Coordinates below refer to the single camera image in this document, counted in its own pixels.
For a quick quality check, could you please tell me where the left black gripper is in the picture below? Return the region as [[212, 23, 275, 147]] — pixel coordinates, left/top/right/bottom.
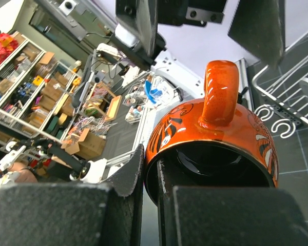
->
[[115, 0, 285, 68]]

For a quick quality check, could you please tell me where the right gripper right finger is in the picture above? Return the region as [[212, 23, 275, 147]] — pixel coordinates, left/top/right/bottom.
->
[[157, 161, 308, 245]]

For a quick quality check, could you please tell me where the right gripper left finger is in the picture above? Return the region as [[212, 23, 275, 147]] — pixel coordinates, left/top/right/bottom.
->
[[0, 145, 144, 245]]

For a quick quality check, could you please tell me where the orange patterned mug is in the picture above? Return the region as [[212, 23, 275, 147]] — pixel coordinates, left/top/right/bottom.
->
[[144, 60, 279, 203]]

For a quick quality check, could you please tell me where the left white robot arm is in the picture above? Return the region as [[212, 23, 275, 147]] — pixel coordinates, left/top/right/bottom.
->
[[114, 1, 285, 98]]

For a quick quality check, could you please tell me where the storage shelf with boxes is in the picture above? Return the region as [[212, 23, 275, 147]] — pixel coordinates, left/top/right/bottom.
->
[[0, 31, 80, 145]]

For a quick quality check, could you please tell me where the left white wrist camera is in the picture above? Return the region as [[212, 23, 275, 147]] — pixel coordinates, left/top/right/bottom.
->
[[114, 24, 139, 48]]

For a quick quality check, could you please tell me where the silver wire dish rack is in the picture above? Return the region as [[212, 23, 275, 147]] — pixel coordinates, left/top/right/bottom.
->
[[251, 46, 308, 131]]

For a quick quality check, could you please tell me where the white C-shaped ring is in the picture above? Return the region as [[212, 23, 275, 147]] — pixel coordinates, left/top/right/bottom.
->
[[254, 104, 275, 121], [271, 119, 297, 139]]

